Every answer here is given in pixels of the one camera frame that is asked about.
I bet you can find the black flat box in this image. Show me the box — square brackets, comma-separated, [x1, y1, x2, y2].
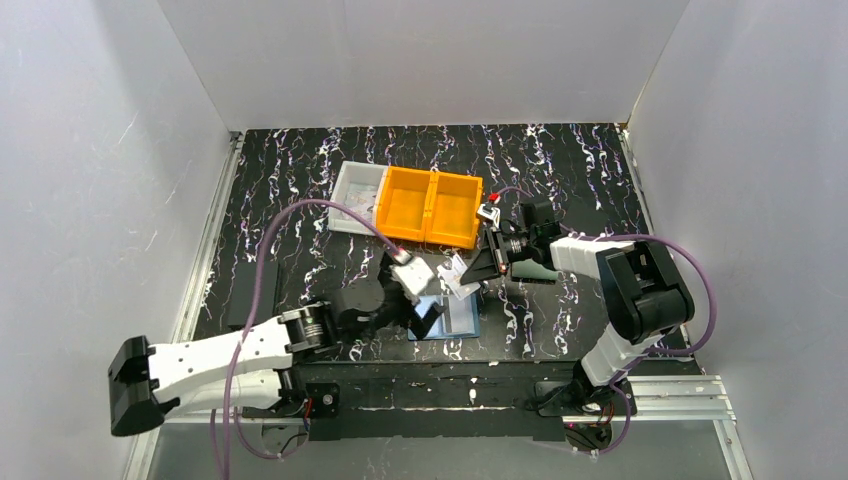
[226, 261, 279, 331]

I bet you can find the white plastic bin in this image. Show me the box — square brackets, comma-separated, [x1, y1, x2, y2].
[328, 161, 388, 236]

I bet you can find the right orange bin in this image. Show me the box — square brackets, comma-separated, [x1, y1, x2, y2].
[425, 172, 483, 249]

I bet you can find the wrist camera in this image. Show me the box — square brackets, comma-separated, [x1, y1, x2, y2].
[476, 193, 501, 231]
[389, 249, 436, 305]

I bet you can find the blue card holder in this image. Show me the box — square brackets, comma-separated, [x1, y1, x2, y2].
[416, 293, 480, 340]

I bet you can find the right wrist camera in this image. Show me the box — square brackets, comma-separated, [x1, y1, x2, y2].
[476, 193, 501, 231]

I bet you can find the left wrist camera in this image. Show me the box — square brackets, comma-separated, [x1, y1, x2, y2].
[389, 249, 436, 305]

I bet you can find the orange bin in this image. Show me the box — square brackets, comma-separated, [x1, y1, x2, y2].
[376, 166, 436, 242]
[425, 172, 483, 249]

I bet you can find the left orange bin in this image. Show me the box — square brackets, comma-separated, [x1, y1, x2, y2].
[376, 166, 436, 242]

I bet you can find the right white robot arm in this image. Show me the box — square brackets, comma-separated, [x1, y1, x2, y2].
[460, 194, 695, 395]

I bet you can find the green card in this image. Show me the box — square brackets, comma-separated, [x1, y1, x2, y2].
[510, 260, 559, 285]

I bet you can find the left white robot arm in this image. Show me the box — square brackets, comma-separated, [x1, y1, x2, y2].
[107, 281, 445, 437]

